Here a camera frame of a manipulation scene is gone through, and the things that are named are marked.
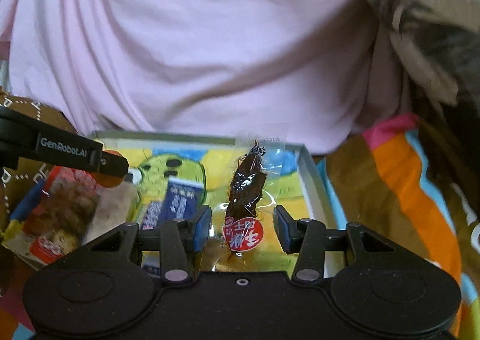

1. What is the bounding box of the clear rice cracker bar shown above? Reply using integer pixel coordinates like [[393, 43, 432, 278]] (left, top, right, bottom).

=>
[[82, 182, 139, 245]]

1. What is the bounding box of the clear packet dark dried meat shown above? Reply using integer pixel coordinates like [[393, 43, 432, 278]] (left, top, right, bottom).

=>
[[212, 121, 289, 272]]

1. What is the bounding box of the red spicy tofu snack packet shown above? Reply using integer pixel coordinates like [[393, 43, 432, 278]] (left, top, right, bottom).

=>
[[1, 166, 105, 268]]

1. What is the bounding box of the brown PF patterned pillow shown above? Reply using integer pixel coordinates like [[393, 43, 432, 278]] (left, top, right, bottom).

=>
[[1, 90, 77, 230]]

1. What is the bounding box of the blue white snack sachet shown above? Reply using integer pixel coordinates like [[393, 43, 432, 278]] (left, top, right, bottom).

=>
[[141, 177, 207, 277]]

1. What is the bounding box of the grey cardboard box lid tray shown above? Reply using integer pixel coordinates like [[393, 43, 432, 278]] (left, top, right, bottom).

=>
[[92, 131, 336, 273]]

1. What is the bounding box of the small orange fruit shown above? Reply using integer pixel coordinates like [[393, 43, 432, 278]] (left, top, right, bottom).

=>
[[91, 150, 129, 188]]

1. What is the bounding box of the colourful cartoon bedsheet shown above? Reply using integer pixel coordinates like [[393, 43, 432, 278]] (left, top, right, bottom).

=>
[[0, 112, 480, 340]]

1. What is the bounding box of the pink blanket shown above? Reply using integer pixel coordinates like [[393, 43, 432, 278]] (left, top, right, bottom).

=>
[[1, 0, 409, 154]]

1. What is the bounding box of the camouflage patterned cloth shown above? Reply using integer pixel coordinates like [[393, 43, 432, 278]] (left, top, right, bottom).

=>
[[367, 0, 479, 195]]

